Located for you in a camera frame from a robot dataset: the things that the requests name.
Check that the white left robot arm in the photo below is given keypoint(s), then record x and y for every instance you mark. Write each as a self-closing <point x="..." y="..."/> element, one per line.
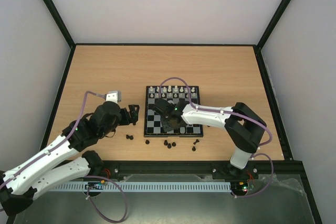
<point x="65" y="159"/>

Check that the black grey chess board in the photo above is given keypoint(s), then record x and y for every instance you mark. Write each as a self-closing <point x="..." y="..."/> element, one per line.
<point x="152" y="121"/>

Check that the black enclosure frame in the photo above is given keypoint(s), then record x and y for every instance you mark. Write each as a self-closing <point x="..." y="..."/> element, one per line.
<point x="288" y="166"/>

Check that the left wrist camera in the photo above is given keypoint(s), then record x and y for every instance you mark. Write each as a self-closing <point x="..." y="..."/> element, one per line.
<point x="114" y="96"/>

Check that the light blue cable duct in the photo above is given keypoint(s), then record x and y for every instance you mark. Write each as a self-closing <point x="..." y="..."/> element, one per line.
<point x="141" y="187"/>

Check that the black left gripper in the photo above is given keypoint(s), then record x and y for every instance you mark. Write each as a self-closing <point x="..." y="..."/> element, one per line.
<point x="134" y="115"/>

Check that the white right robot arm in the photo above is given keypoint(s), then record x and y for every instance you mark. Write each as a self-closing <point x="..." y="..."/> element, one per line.
<point x="243" y="125"/>

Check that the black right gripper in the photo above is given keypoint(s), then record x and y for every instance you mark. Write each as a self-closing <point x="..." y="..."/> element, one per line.
<point x="169" y="123"/>

